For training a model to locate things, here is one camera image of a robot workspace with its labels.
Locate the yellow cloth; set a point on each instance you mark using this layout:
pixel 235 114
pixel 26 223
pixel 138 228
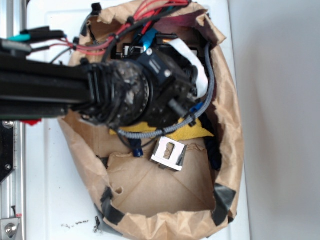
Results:
pixel 185 133

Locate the brown paper bag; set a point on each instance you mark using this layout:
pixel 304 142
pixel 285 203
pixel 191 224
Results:
pixel 142 201

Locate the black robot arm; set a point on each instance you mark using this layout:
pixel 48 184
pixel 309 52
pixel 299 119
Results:
pixel 32 90

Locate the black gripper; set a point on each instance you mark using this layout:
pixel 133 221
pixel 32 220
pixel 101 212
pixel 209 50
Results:
pixel 158 86

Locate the aluminium frame rail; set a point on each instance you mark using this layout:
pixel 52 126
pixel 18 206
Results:
pixel 13 19

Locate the silver metal bracket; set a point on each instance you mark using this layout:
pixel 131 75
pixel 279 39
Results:
pixel 169 154

